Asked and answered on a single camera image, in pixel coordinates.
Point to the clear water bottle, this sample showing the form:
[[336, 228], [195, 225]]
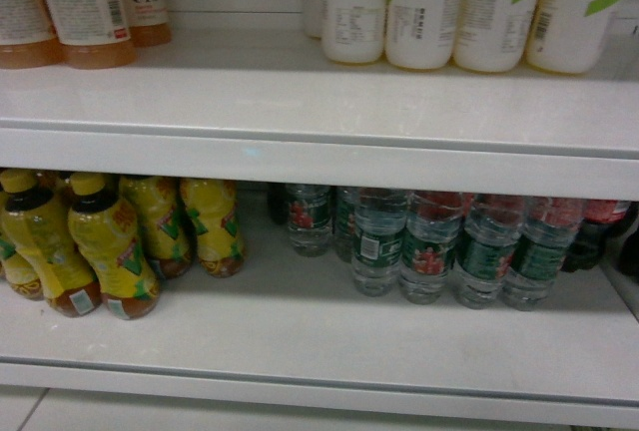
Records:
[[550, 226]]

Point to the water bottle far left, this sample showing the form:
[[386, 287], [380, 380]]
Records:
[[309, 221]]

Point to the water bottle barcode label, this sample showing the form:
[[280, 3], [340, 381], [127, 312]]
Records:
[[380, 218]]

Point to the white upper shelf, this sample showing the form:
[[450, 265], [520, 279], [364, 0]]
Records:
[[268, 106]]

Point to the water bottle athletes label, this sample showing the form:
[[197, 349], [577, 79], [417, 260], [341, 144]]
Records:
[[432, 227]]

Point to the water bottle right rear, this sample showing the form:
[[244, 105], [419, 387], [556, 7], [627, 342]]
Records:
[[485, 249]]

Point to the yellow lemon tea bottle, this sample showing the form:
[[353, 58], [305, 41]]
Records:
[[166, 245], [105, 228], [36, 221], [211, 206]]

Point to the white green-chevron drink bottle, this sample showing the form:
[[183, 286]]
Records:
[[568, 36], [420, 33], [353, 30], [491, 34]]

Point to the orange C100 drink bottle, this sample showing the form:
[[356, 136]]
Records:
[[145, 2]]

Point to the cola bottle right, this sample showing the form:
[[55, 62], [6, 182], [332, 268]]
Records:
[[589, 245]]

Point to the yellow lemon tea bottle left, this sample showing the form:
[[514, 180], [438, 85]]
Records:
[[36, 221]]

